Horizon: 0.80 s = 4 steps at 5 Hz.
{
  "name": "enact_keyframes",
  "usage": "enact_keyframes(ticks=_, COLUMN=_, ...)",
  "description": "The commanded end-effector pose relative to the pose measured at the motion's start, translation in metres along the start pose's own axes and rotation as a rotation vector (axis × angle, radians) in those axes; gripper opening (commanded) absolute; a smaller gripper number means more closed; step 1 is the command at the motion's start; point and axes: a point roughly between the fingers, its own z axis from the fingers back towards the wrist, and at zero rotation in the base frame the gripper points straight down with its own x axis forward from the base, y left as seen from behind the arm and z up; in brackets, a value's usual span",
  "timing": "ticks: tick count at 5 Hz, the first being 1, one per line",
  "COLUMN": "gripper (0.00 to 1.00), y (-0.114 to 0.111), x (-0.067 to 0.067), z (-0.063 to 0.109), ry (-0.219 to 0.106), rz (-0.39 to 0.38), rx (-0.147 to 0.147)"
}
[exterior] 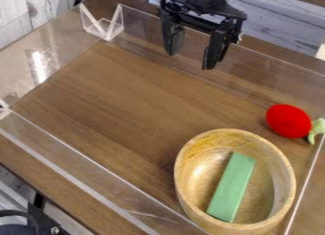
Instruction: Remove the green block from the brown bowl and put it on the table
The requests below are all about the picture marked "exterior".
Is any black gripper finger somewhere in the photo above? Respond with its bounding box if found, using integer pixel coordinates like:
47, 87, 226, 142
162, 10, 184, 56
203, 30, 231, 69

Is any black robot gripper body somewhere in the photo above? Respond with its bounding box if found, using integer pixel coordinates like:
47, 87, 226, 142
160, 0, 248, 43

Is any green rectangular block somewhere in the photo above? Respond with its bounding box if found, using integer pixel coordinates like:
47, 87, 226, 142
206, 152, 256, 223

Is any brown wooden bowl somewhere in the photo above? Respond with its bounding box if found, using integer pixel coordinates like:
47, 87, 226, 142
175, 128, 296, 235

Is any red felt strawberry toy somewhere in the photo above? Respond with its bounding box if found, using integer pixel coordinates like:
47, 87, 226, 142
266, 104, 325, 145

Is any black clamp at table edge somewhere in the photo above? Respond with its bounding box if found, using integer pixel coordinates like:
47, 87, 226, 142
0, 204, 71, 235

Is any clear acrylic corner bracket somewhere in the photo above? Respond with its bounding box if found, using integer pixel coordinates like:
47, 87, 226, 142
79, 4, 125, 41

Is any clear acrylic back wall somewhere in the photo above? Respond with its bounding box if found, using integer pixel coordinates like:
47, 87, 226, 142
118, 5, 325, 118

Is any clear acrylic wall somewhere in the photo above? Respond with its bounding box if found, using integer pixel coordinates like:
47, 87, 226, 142
0, 99, 208, 235
118, 5, 325, 118
0, 7, 99, 108

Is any clear acrylic left wall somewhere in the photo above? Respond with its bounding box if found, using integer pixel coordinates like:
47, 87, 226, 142
0, 7, 99, 108

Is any clear acrylic front wall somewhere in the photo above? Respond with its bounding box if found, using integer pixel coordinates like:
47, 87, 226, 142
0, 99, 208, 235

